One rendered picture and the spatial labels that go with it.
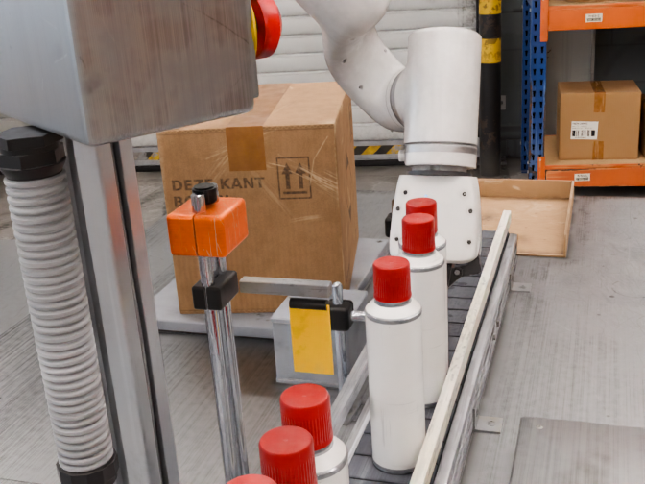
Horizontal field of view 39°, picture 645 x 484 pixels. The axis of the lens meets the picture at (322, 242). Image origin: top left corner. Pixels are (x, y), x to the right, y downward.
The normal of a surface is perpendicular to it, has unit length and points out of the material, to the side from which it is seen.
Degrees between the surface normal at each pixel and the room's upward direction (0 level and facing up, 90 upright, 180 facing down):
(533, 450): 0
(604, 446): 0
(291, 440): 3
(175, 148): 90
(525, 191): 90
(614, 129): 90
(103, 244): 90
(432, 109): 70
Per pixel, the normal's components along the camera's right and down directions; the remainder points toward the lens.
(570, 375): -0.07, -0.94
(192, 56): 0.62, 0.24
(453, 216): -0.29, 0.01
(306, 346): -0.29, 0.35
